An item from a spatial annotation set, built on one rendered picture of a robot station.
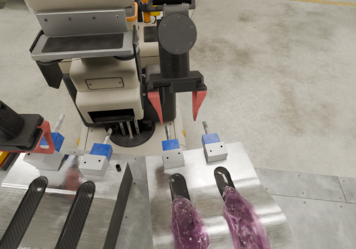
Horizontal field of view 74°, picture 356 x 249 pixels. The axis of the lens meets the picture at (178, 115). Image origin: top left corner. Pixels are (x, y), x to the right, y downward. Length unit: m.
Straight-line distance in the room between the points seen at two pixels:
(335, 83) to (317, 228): 1.95
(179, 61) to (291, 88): 1.89
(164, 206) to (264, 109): 1.56
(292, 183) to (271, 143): 1.11
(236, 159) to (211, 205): 0.15
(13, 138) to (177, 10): 0.36
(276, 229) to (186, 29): 0.40
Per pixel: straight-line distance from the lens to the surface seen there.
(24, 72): 2.63
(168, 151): 0.58
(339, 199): 0.73
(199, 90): 0.45
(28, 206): 0.61
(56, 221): 0.56
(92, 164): 0.56
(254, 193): 0.57
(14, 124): 0.51
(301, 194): 0.69
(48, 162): 0.58
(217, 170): 0.60
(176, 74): 0.44
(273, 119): 1.94
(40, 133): 0.52
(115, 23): 0.69
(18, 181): 0.64
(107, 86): 0.86
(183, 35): 0.36
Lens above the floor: 1.37
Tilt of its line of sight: 49 degrees down
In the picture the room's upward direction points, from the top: straight up
